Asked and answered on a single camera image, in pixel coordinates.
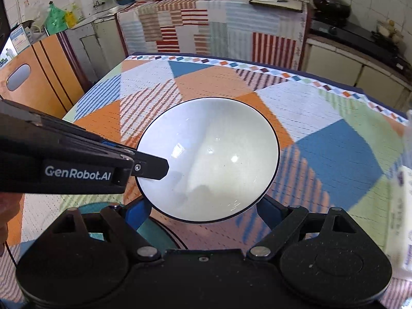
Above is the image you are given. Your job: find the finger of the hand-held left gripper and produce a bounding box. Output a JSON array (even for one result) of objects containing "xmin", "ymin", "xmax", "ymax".
[{"xmin": 130, "ymin": 154, "xmax": 170, "ymax": 181}]

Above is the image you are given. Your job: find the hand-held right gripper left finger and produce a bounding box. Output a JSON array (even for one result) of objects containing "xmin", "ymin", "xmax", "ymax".
[{"xmin": 48, "ymin": 196, "xmax": 162, "ymax": 263}]

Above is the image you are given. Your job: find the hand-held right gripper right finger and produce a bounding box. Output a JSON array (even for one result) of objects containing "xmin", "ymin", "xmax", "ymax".
[{"xmin": 246, "ymin": 196, "xmax": 360, "ymax": 262}]

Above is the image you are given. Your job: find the blue plate with egg print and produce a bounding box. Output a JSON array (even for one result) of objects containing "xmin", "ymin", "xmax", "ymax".
[{"xmin": 79, "ymin": 202, "xmax": 181, "ymax": 252}]

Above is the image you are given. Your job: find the white bowl with dark rim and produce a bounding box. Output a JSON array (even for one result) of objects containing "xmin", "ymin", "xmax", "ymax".
[{"xmin": 134, "ymin": 97, "xmax": 280, "ymax": 225}]

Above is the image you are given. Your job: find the wooden chair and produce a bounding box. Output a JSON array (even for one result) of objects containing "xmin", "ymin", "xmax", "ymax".
[{"xmin": 0, "ymin": 32, "xmax": 95, "ymax": 120}]

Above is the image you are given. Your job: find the white tissue pack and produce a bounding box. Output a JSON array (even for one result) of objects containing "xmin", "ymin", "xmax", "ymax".
[{"xmin": 384, "ymin": 164, "xmax": 412, "ymax": 278}]

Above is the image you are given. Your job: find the striped patchwork counter cloth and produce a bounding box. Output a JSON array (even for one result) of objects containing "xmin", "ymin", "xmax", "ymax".
[{"xmin": 116, "ymin": 0, "xmax": 308, "ymax": 70}]

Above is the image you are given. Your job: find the yellow detergent bottle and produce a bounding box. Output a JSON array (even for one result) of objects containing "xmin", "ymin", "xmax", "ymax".
[{"xmin": 66, "ymin": 3, "xmax": 85, "ymax": 28}]

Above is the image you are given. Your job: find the tiled sink counter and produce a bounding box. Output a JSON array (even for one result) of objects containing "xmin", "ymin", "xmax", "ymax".
[{"xmin": 69, "ymin": 6, "xmax": 130, "ymax": 30}]

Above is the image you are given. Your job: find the cream lower cabinet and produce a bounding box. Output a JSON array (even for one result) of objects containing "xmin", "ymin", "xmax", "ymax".
[{"xmin": 304, "ymin": 39, "xmax": 412, "ymax": 110}]

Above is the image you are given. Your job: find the black gas stove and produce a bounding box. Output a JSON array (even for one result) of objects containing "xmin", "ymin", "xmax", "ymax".
[{"xmin": 310, "ymin": 19, "xmax": 412, "ymax": 78}]

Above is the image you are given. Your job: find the dark cutting board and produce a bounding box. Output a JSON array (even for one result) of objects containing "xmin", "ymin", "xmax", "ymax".
[{"xmin": 249, "ymin": 0, "xmax": 303, "ymax": 13}]

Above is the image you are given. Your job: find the black wok with lid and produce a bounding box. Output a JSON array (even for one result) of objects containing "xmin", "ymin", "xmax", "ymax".
[{"xmin": 313, "ymin": 0, "xmax": 351, "ymax": 20}]

